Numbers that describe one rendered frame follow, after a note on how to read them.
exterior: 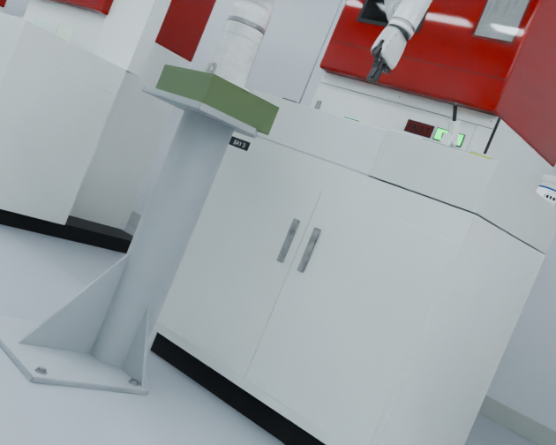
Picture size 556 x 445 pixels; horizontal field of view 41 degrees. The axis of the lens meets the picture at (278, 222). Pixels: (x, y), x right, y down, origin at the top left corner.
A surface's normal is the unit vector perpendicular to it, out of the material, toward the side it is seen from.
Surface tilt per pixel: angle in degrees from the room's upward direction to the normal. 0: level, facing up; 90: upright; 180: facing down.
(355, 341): 90
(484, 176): 90
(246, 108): 90
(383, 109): 90
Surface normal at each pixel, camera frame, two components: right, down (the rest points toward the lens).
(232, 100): 0.62, 0.29
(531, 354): -0.58, -0.21
